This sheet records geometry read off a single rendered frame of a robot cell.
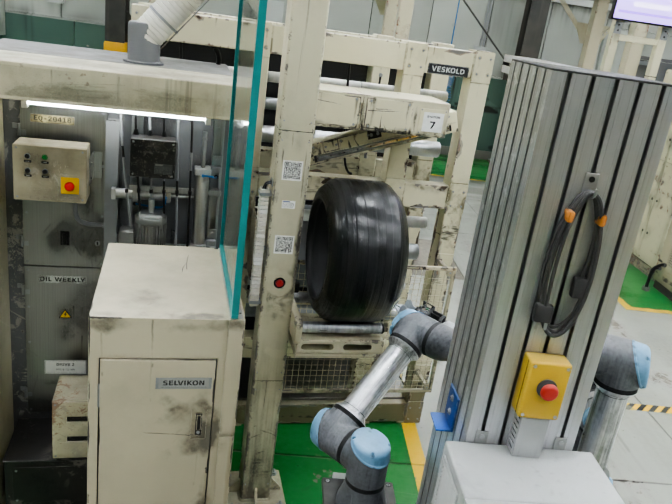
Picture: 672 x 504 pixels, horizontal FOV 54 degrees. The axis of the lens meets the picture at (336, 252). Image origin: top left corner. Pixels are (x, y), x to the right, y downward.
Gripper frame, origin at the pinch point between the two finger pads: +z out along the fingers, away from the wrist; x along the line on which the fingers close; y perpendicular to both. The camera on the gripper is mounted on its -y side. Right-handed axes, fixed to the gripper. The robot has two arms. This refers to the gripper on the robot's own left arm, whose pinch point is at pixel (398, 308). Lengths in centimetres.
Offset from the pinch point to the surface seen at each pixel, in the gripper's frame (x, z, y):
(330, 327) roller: 17.4, 19.4, -10.2
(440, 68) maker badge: -92, 47, 53
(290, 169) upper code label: 9, 47, 48
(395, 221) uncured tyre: -8.5, 10.5, 32.0
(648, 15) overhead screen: -413, 45, -10
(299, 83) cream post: -2, 51, 76
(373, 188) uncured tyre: -15.3, 26.1, 36.2
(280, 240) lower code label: 19, 44, 22
